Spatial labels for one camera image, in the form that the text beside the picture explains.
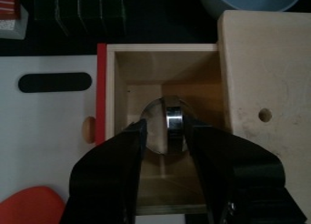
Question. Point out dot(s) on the wooden drawer with red front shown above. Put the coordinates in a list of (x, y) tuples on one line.
[(122, 69)]

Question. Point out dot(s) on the white plastic cutting board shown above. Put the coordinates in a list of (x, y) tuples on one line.
[(48, 127)]

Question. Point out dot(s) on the flat red dough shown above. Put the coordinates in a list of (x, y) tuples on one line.
[(28, 206)]

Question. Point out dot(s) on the dark green striped block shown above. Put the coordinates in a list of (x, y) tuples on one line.
[(80, 12)]

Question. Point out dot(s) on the round metal dough cutter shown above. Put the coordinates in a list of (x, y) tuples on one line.
[(174, 118)]

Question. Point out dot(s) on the pale blue bowl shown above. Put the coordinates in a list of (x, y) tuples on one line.
[(251, 0)]

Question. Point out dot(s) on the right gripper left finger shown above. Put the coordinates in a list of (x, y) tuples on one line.
[(106, 179)]

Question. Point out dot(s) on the small red white box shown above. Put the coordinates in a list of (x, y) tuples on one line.
[(8, 9)]

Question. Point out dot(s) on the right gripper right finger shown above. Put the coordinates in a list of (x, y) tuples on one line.
[(243, 179)]

